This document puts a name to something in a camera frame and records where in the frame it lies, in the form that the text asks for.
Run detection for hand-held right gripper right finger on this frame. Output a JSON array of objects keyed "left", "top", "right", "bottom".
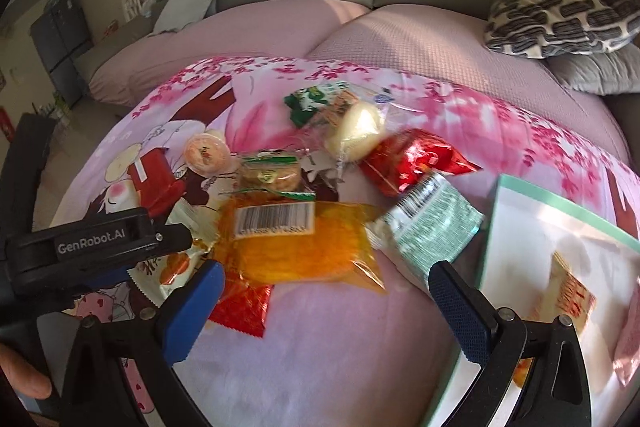
[{"left": 428, "top": 259, "right": 603, "bottom": 427}]

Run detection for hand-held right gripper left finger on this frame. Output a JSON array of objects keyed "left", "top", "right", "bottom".
[{"left": 60, "top": 259, "right": 226, "bottom": 427}]

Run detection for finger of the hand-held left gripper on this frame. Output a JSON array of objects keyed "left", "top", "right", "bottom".
[
  {"left": 10, "top": 208, "right": 195, "bottom": 297},
  {"left": 60, "top": 264, "right": 133, "bottom": 308}
]

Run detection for red patterned snack packet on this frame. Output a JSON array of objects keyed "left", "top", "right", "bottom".
[{"left": 207, "top": 282, "right": 275, "bottom": 338}]

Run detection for white orange snack packet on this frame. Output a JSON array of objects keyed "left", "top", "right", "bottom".
[{"left": 127, "top": 199, "right": 216, "bottom": 308}]

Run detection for green white snack packet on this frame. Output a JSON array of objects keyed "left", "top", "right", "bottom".
[{"left": 365, "top": 172, "right": 486, "bottom": 293}]

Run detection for white box with teal rim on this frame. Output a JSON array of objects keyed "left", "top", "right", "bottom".
[{"left": 450, "top": 173, "right": 640, "bottom": 427}]

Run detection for orange packet with barcode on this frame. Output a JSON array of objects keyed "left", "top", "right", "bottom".
[{"left": 212, "top": 199, "right": 388, "bottom": 295}]

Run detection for orange jelly cup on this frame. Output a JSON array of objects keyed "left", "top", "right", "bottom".
[{"left": 183, "top": 132, "right": 236, "bottom": 175}]

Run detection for red shiny snack packet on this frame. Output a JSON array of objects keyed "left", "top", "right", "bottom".
[{"left": 360, "top": 129, "right": 483, "bottom": 198}]

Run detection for person's left hand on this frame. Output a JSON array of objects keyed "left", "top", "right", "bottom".
[{"left": 0, "top": 342, "right": 53, "bottom": 401}]

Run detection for egg roll snack packet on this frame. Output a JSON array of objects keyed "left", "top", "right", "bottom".
[{"left": 512, "top": 251, "right": 598, "bottom": 383}]

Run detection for pink printed blanket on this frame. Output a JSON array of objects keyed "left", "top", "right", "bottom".
[{"left": 47, "top": 54, "right": 640, "bottom": 427}]

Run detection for small cake green label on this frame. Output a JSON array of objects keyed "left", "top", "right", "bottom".
[{"left": 235, "top": 150, "right": 317, "bottom": 202}]

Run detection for dark cabinet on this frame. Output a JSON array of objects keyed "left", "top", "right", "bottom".
[{"left": 30, "top": 0, "right": 96, "bottom": 108}]

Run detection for pale snack packet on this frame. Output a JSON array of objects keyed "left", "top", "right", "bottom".
[{"left": 612, "top": 322, "right": 640, "bottom": 388}]

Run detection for bun in clear packet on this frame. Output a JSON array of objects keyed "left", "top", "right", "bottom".
[{"left": 284, "top": 82, "right": 396, "bottom": 165}]

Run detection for pink sofa cover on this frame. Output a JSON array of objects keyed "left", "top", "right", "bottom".
[{"left": 87, "top": 0, "right": 632, "bottom": 160}]

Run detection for black white patterned pillow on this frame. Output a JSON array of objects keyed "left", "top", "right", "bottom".
[{"left": 483, "top": 0, "right": 640, "bottom": 58}]

